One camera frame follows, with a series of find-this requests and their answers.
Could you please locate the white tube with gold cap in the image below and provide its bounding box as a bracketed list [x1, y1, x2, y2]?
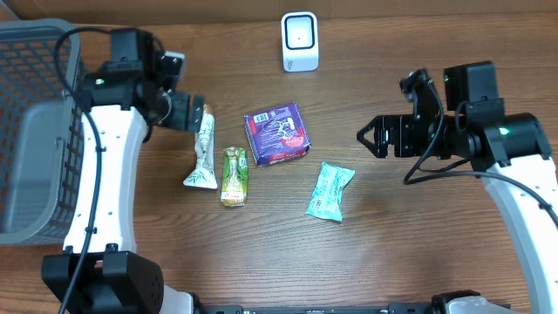
[183, 104, 218, 189]

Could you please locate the teal package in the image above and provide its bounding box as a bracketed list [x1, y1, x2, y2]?
[305, 162, 356, 222]

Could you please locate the purple snack package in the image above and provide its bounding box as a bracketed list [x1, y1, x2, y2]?
[244, 103, 311, 167]

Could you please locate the green yellow snack pouch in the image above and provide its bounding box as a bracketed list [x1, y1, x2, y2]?
[221, 147, 248, 207]

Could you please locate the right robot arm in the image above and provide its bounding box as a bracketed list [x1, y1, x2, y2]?
[357, 61, 557, 313]

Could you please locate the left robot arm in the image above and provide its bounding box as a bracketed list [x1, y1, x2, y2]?
[41, 28, 210, 314]

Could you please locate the grey plastic basket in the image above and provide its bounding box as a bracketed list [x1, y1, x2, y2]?
[1, 18, 84, 245]

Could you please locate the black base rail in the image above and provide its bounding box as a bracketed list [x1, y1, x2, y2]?
[193, 303, 448, 314]

